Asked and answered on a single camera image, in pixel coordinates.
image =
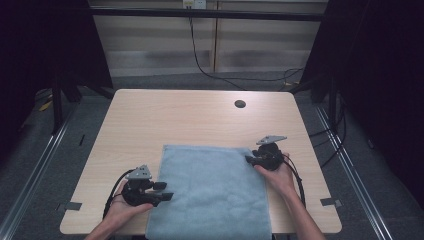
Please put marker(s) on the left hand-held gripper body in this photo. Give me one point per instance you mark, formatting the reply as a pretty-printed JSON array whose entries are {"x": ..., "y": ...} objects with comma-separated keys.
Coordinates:
[{"x": 138, "y": 196}]

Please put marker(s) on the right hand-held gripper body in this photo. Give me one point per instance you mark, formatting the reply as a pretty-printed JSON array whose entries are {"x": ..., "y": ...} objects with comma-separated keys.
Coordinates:
[{"x": 268, "y": 156}]

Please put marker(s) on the light blue towel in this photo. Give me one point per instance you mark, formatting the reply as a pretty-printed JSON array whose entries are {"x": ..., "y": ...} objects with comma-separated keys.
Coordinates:
[{"x": 213, "y": 193}]

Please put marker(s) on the person's left hand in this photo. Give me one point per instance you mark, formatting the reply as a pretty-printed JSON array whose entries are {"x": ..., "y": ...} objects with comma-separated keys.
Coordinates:
[{"x": 121, "y": 208}]

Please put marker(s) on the person's right hand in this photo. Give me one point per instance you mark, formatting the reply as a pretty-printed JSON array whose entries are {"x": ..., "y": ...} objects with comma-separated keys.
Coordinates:
[{"x": 280, "y": 178}]

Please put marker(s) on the dark round table grommet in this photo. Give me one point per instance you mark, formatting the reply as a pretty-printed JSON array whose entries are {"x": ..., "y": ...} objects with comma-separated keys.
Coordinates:
[{"x": 240, "y": 103}]

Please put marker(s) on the grey tape piece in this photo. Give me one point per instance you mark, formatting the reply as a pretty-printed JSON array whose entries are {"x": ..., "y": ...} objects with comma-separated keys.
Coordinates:
[
  {"x": 71, "y": 206},
  {"x": 331, "y": 202}
]

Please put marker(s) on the small black floor strip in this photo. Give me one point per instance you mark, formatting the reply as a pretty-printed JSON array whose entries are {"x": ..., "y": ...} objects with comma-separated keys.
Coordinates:
[{"x": 82, "y": 140}]

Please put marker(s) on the black metal stand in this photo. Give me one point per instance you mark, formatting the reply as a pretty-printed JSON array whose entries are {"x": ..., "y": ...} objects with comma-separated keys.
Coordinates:
[
  {"x": 332, "y": 106},
  {"x": 57, "y": 106}
]

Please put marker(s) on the yellow floor item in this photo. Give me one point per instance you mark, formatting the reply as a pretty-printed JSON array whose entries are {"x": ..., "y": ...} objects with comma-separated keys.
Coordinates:
[{"x": 45, "y": 106}]

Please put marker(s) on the dark curtain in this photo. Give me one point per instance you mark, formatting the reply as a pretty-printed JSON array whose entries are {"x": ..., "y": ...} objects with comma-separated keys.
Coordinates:
[
  {"x": 380, "y": 66},
  {"x": 40, "y": 43}
]

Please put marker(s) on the black horizontal metal bar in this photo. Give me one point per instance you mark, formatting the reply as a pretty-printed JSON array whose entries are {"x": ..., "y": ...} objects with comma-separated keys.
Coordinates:
[{"x": 206, "y": 14}]

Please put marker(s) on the metal floor rail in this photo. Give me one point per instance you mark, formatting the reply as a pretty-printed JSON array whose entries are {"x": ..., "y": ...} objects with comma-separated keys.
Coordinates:
[
  {"x": 353, "y": 173},
  {"x": 36, "y": 166}
]

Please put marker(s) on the white wall outlet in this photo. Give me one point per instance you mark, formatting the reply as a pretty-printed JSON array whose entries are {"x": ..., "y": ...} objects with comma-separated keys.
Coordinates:
[{"x": 195, "y": 4}]

